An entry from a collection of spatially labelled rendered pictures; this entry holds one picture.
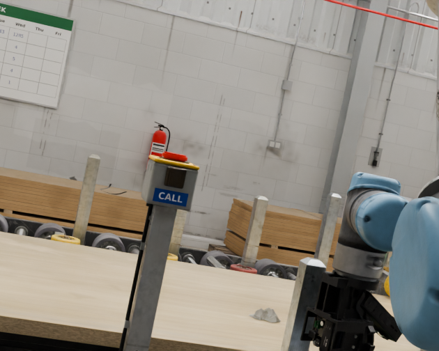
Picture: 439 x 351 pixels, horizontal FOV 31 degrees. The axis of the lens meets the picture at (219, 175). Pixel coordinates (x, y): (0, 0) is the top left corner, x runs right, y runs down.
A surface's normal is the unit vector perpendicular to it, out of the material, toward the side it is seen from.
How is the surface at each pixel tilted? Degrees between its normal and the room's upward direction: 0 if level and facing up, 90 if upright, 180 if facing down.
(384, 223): 90
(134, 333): 90
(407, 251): 96
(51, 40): 90
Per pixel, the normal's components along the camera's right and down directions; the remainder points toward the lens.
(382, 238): -0.01, 0.04
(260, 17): 0.26, 0.11
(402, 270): -0.99, -0.10
